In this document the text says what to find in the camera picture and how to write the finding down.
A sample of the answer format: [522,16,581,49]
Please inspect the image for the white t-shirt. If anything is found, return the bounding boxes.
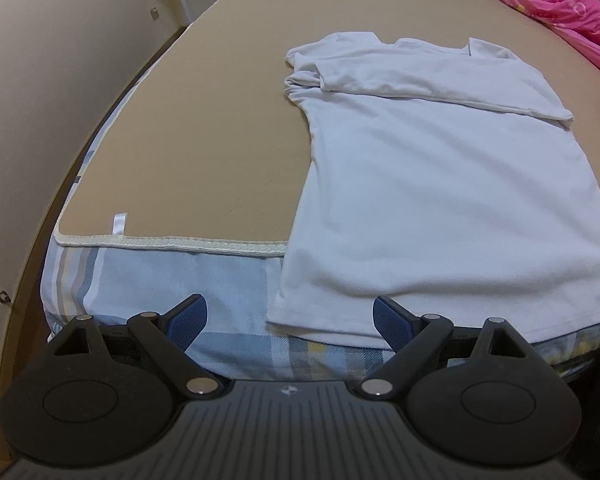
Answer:
[266,32,600,348]

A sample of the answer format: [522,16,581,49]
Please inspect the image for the striped blue bed sheet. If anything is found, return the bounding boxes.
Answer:
[40,244,600,384]

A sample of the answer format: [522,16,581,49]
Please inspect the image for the white mat label tag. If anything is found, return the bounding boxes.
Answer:
[111,212,126,236]

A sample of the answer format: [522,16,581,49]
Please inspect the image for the beige bed mat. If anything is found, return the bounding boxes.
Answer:
[54,0,600,257]

